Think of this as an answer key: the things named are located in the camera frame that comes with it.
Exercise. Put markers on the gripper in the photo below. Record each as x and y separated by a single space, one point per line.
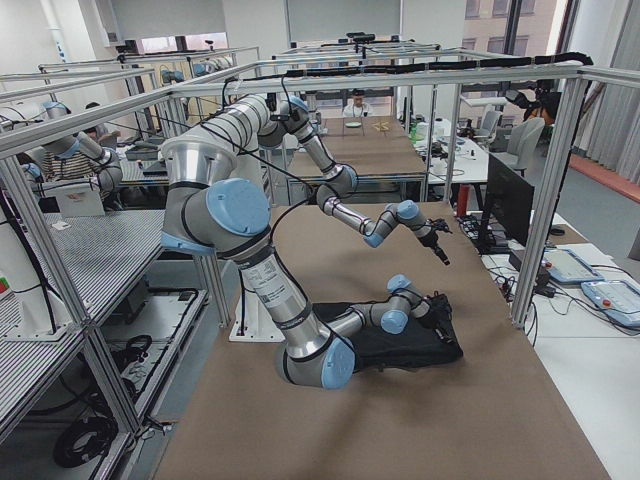
430 242
439 320

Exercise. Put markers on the black printed t-shirt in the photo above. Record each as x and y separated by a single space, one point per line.
413 348

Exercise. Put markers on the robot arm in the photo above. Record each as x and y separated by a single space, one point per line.
210 213
255 119

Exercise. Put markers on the black Huawei monitor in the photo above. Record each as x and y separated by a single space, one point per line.
508 199

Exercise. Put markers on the teach pendant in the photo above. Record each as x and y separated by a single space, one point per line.
617 299
566 267

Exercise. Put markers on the striped back table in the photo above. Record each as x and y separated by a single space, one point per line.
102 255

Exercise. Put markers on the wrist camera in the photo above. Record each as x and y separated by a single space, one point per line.
440 225

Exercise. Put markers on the aluminium cage frame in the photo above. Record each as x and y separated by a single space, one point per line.
21 133

